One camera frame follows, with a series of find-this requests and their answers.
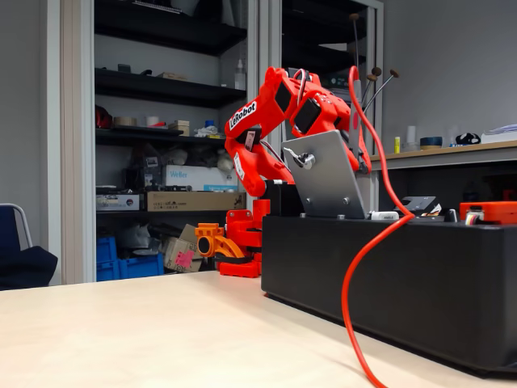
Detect small cardboard box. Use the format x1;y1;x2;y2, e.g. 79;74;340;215
167;120;191;137

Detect white crumpled cloth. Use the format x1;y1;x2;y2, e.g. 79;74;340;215
193;124;221;139

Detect orange printed clamp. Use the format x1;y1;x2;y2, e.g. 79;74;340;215
195;221;246;264

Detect printed white box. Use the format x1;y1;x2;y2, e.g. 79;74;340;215
95;193;145;213

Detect long brown cardboard box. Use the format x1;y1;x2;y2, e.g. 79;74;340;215
145;191;247;213

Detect grey cabinet with black shelves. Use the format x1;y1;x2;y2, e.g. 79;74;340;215
60;0;385;285

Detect blue chair metal frame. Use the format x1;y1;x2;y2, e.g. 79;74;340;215
0;203;36;252

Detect white plastic bottle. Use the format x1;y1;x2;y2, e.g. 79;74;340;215
234;58;247;91

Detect low blue plastic crate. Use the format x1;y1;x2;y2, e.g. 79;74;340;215
116;253;165;280

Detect red cable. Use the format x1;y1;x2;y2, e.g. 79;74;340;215
341;65;416;388

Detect white Weller box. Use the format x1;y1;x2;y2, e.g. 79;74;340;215
163;164;239;192

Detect dark blue cloth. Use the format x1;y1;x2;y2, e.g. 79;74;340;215
0;245;60;291

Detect grey stalks with brown tips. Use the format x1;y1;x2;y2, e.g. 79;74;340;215
347;13;401;116

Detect black task board box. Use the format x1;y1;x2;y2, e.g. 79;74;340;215
260;182;517;375

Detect black pull ball white tie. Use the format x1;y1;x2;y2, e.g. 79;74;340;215
282;146;305;167

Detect cardboard box pink sticker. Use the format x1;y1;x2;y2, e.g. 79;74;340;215
162;223;204;273

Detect red and black item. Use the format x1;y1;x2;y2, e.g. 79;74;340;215
95;103;115;130

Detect grey hinged door panel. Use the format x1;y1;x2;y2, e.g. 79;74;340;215
280;129;368;221

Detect wooden desk grey frame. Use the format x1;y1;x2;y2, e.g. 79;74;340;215
369;139;517;215

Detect red display module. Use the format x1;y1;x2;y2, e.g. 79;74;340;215
459;200;517;226

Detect tall blue plastic crate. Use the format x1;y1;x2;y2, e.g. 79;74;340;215
95;236;119;283

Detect green box stack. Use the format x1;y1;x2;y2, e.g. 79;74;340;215
322;74;352;96

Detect paper stack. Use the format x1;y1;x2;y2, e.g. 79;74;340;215
481;123;517;145

